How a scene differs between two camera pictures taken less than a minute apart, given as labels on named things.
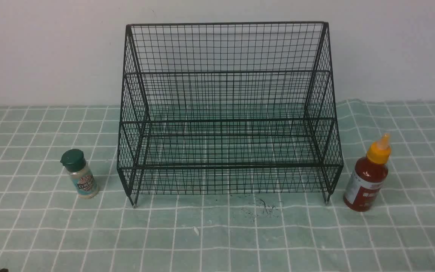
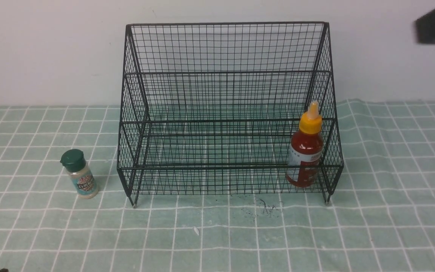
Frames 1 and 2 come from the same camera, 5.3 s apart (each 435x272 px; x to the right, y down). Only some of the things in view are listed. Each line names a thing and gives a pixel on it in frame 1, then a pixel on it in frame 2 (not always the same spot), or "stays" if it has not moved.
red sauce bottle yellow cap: [369, 176] -> [306, 149]
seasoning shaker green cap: [83, 180] stays
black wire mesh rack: [226, 108] stays
